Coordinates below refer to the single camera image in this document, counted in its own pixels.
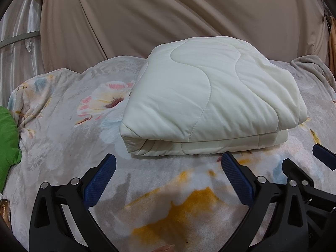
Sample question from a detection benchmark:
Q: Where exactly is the person's left hand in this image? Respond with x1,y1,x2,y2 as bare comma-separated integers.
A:
154,244,176,252

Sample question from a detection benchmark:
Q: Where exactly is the silvery curtain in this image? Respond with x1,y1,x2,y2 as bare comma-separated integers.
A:
0,0,51,103

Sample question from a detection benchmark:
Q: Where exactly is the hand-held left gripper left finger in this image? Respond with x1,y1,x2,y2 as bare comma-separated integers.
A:
28,153,117,252

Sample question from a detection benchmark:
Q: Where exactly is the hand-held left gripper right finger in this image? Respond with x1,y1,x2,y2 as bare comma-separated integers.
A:
221,151,309,252

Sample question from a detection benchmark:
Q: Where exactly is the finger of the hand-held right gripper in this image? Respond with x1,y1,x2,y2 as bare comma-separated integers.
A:
312,143,336,172
282,159,336,216

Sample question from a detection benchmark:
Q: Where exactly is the beige curtain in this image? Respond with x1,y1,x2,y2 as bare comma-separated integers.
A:
39,0,332,69

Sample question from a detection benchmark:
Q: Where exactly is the green pillow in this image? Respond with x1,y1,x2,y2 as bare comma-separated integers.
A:
0,106,23,193

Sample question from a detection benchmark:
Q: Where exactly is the floral fleece blanket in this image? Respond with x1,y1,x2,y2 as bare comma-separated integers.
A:
0,54,336,252

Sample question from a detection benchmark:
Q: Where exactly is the grey metal rail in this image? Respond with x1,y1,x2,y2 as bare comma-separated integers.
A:
0,31,40,48

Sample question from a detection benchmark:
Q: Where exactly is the cream quilted comforter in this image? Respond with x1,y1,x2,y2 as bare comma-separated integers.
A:
119,38,308,156

